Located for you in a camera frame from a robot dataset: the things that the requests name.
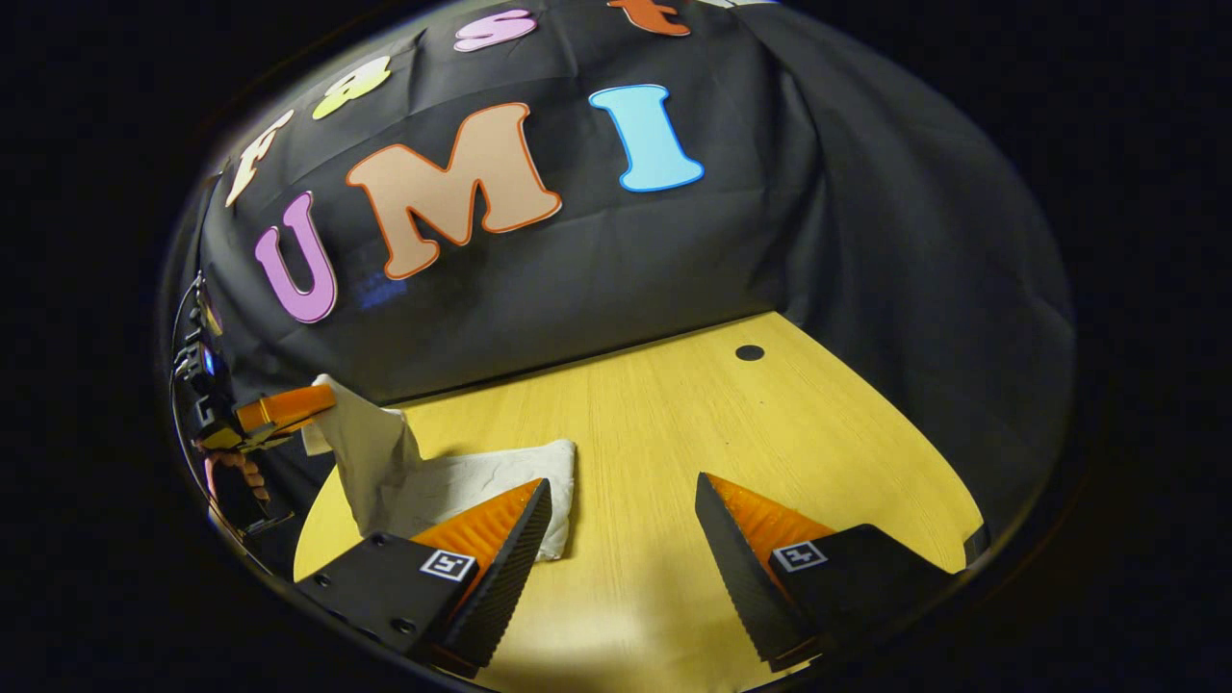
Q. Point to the black backdrop cloth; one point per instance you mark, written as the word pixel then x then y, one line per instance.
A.
pixel 626 269

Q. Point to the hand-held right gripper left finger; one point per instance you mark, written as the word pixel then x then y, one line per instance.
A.
pixel 505 568

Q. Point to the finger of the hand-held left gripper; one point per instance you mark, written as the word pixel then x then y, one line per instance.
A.
pixel 284 407

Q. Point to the white jeans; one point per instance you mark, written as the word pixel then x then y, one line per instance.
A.
pixel 385 472

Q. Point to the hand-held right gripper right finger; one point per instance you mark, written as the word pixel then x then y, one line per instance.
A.
pixel 741 568

